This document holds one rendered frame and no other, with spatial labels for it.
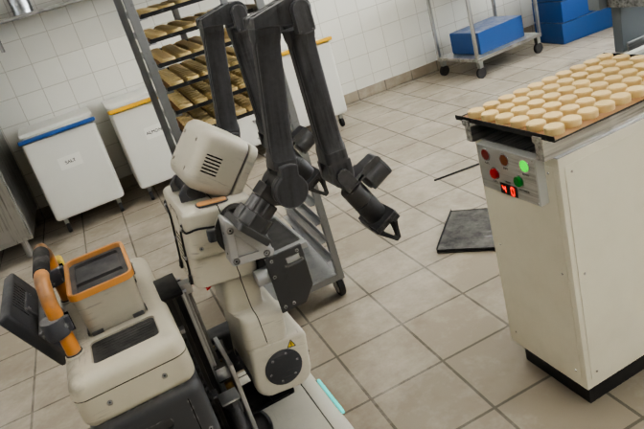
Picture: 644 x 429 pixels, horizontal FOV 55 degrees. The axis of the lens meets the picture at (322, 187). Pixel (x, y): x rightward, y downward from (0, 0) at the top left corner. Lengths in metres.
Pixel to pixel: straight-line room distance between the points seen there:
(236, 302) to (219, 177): 0.34
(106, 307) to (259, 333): 0.39
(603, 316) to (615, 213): 0.31
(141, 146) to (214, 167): 3.39
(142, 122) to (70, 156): 0.56
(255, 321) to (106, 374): 0.40
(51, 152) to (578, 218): 3.81
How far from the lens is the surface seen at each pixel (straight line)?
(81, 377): 1.42
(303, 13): 1.31
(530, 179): 1.72
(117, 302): 1.51
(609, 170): 1.81
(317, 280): 2.74
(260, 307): 1.64
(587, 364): 2.02
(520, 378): 2.26
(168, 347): 1.40
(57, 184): 4.86
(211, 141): 1.44
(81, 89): 5.41
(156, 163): 4.87
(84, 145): 4.81
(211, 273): 1.56
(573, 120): 1.67
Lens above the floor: 1.49
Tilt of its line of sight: 21 degrees down
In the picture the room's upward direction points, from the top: 16 degrees counter-clockwise
